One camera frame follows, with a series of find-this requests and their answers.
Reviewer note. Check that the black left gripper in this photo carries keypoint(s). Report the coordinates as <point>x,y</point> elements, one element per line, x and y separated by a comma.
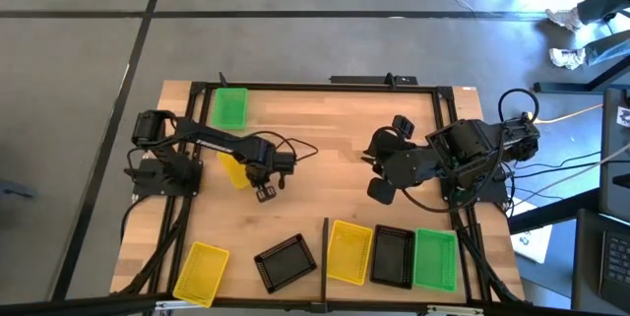
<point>263,173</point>

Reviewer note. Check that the white paper sheet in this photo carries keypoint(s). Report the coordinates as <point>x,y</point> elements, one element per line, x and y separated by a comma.
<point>531,244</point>

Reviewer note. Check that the black plastic basket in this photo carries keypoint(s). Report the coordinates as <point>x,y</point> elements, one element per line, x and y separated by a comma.
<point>392,257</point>
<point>285,263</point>

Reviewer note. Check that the person's white shoe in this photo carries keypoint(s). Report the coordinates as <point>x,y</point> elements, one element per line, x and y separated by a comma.
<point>567,58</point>
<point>563,18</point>

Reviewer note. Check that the grey computer case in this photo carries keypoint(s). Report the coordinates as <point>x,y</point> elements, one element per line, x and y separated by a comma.
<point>615,173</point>

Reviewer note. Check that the black metal table frame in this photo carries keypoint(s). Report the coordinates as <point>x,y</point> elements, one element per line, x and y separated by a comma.
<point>344,87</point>

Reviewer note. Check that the black laptop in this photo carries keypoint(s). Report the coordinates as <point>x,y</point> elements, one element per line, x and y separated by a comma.
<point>615,257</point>

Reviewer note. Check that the black desk leg bar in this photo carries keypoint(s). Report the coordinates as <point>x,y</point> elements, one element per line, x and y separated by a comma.
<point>551,212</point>

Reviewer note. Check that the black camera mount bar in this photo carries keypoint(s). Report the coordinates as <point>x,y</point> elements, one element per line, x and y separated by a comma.
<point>364,80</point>

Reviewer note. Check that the yellow plastic basket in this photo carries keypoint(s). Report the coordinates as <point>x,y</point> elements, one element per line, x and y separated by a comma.
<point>201,274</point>
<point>235,174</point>
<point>349,252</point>

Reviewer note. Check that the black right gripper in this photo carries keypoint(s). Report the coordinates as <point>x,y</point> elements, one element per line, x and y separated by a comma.
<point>403,163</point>

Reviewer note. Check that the dark grey floor object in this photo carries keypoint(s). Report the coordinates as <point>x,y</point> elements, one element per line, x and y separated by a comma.
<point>17,190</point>

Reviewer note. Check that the silver aluminium bracket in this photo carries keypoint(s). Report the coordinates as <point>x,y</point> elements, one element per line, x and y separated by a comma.
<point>182,305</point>
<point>455,310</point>

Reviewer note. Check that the green plastic basket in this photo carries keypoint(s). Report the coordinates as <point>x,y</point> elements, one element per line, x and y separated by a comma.
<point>230,109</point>
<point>435,259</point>

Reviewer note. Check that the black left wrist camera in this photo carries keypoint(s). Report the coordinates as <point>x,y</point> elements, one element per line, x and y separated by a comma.
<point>284,163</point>

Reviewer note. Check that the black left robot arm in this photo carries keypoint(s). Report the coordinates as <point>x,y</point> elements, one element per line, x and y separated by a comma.
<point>216,141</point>

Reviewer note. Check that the black desk foot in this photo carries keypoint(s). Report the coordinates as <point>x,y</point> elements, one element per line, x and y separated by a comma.
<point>566,87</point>

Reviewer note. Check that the small black frame clamp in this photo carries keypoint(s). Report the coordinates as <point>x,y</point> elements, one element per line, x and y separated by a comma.
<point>223,80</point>

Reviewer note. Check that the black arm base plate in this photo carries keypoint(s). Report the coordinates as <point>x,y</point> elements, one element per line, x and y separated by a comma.
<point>147,185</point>
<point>492,194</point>

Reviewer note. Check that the person's leg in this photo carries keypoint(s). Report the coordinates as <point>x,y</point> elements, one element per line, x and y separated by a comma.
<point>605,3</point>
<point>608,49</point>

